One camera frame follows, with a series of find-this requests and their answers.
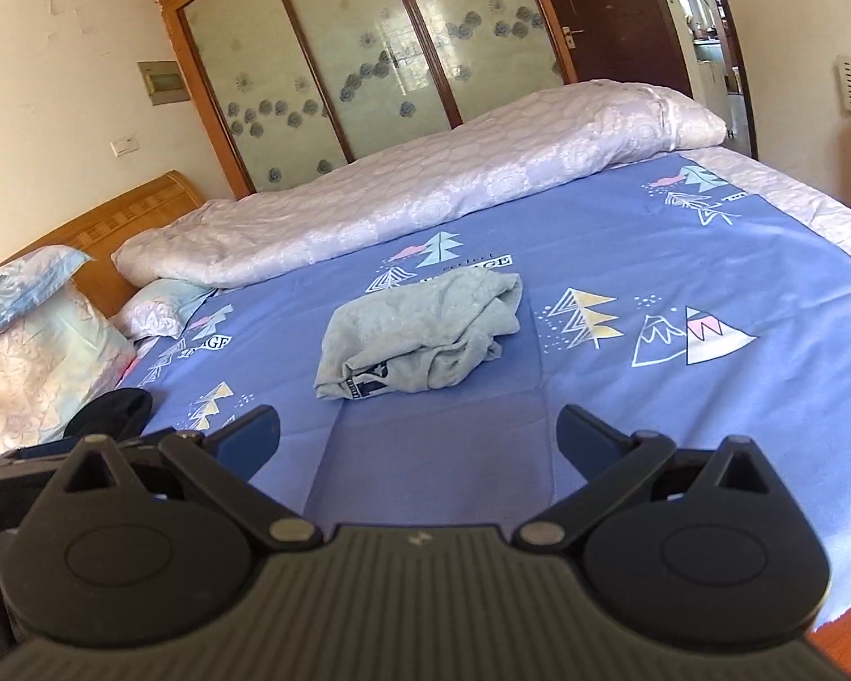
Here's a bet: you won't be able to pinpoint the small white blue pillow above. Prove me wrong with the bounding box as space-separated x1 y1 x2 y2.
112 280 214 341

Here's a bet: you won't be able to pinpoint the dark brown door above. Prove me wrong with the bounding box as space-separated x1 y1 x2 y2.
550 0 692 95

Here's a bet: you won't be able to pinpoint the grey sweatpants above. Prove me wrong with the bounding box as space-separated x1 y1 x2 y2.
315 267 524 400

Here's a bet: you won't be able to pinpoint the wooden headboard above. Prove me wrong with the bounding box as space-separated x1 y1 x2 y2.
7 171 205 318

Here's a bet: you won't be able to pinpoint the wall electrical panel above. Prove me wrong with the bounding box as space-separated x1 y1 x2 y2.
138 60 190 106

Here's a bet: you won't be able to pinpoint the floral pillow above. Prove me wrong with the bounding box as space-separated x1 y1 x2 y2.
0 245 134 452

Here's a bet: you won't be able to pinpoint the black garment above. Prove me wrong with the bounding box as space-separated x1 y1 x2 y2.
64 388 153 441

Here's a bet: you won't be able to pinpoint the white wall switch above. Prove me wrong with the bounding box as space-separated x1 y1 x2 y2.
110 136 140 158

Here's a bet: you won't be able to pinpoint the blue patterned bed sheet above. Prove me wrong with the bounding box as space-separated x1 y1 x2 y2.
127 149 851 620

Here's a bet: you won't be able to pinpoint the white rolled quilt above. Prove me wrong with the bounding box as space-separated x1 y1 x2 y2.
112 80 727 289

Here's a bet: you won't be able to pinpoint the wooden wardrobe with glass doors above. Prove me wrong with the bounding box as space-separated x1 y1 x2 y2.
159 0 573 197

